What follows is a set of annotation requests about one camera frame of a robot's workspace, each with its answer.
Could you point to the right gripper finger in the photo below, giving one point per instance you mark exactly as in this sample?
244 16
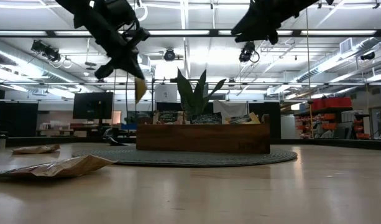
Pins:
252 18
249 37

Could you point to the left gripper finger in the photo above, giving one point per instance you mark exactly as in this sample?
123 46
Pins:
136 62
125 65

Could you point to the orange fruit tea packet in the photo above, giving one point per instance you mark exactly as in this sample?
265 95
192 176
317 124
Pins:
140 90
244 119

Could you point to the dark blue tea packet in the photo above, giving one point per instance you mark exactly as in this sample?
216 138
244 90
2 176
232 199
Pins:
205 119

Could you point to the wooden tea organiser box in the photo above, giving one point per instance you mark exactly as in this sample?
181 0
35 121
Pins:
202 138

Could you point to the black ceiling spotlight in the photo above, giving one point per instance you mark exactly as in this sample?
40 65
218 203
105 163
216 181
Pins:
169 55

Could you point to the white square sign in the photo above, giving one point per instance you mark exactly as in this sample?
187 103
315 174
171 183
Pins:
166 93

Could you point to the black monitor on stand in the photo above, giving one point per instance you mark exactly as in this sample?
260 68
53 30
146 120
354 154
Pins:
93 105

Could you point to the snake plant in white pot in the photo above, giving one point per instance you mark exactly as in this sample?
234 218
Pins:
194 96

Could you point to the white cloth panel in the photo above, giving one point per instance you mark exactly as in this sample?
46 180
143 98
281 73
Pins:
230 109

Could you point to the black partition panel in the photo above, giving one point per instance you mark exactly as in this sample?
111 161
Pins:
20 123
272 119

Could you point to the background work table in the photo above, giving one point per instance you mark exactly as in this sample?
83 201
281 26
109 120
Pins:
59 127

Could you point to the grey round woven placemat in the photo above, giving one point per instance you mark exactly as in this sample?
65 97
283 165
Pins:
100 155

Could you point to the white cylinder container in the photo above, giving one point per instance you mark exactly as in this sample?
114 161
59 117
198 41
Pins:
288 126

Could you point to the shelf with red bins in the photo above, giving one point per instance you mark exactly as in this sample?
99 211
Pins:
330 104

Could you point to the black ceiling camera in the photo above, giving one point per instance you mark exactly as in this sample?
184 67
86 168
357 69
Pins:
45 51
367 56
247 51

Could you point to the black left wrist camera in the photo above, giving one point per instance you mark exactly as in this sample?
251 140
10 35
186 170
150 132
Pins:
140 35

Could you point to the black overhead frame beam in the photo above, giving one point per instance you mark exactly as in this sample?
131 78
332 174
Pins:
213 32

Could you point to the thin black frame bar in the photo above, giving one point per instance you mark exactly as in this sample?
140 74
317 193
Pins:
271 83

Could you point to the black mount bracket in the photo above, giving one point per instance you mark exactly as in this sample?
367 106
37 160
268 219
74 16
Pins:
111 137

